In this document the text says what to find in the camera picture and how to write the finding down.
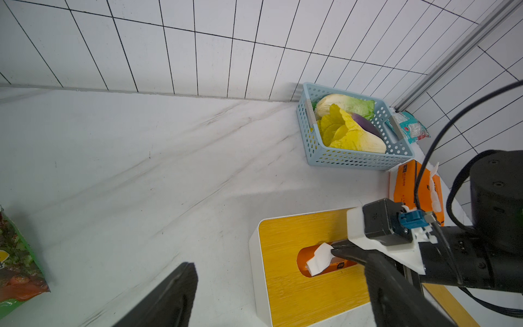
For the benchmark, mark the yellow bamboo box lid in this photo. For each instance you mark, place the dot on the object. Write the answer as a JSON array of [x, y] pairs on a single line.
[[306, 265]]

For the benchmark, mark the white tissue box base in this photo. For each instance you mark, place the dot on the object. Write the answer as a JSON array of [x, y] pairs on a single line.
[[259, 278]]

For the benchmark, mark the teal snack bag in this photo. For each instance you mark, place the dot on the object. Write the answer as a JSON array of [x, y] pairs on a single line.
[[411, 128]]

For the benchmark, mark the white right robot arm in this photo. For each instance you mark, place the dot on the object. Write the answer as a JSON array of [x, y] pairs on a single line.
[[496, 204]]

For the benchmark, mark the purple eggplant toy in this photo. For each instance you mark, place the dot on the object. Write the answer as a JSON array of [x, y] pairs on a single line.
[[368, 130]]

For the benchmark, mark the green lettuce toy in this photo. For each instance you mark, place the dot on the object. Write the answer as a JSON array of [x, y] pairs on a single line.
[[364, 108]]

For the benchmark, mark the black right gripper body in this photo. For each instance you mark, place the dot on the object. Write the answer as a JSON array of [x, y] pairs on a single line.
[[482, 266]]

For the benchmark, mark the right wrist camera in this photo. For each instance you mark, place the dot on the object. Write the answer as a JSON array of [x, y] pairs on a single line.
[[377, 226]]

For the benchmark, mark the white tissue sheet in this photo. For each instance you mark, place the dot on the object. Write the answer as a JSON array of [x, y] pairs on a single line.
[[321, 259]]

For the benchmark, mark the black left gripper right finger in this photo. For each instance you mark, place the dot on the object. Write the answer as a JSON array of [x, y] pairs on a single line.
[[395, 302]]

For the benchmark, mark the green chips bag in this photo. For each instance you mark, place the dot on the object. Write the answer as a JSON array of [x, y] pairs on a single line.
[[21, 275]]

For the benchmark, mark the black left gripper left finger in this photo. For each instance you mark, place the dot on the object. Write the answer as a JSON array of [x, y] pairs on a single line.
[[169, 304]]

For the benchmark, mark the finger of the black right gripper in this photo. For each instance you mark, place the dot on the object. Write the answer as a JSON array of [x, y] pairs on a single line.
[[353, 253]]

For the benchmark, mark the yellow cabbage toy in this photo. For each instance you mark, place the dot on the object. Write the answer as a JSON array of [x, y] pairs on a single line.
[[339, 131]]

